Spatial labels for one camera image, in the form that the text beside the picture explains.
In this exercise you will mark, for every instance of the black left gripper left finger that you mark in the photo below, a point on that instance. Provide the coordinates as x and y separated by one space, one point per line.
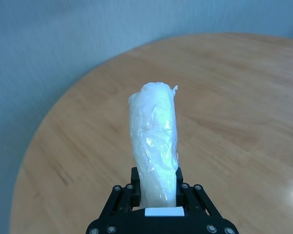
135 192

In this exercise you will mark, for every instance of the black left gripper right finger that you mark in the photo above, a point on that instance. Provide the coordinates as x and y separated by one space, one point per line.
180 192

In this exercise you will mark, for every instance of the white plastic-wrapped sandbag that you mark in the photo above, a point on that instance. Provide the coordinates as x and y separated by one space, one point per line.
153 134

